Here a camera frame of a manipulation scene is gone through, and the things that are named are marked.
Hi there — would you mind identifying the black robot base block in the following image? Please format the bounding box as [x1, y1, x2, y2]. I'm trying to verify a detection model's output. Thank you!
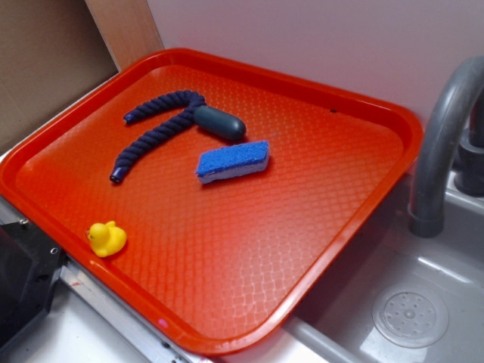
[1, 219, 65, 353]

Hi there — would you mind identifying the yellow rubber duck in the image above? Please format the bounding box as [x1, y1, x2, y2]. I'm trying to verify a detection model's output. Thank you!
[87, 221, 128, 258]

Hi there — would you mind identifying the blue sponge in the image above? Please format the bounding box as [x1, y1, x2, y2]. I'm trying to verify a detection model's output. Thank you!
[195, 141, 270, 185]

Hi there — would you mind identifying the light wooden board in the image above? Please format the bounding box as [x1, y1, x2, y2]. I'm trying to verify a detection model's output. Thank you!
[85, 0, 164, 71]

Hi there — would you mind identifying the grey plastic sink basin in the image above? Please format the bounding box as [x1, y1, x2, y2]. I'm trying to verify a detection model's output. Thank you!
[285, 178, 483, 362]

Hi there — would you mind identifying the dark grey faucet knob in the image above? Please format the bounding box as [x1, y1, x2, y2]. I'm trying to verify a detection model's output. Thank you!
[454, 97, 483, 197]

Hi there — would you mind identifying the brown cardboard panel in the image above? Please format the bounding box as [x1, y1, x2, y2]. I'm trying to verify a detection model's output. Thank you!
[1, 1, 117, 152]

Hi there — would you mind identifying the grey faucet spout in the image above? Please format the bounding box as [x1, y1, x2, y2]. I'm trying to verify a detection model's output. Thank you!
[408, 55, 483, 237]

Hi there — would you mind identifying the navy rope toy grey handle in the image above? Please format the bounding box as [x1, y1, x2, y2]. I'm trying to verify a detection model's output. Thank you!
[109, 90, 247, 184]

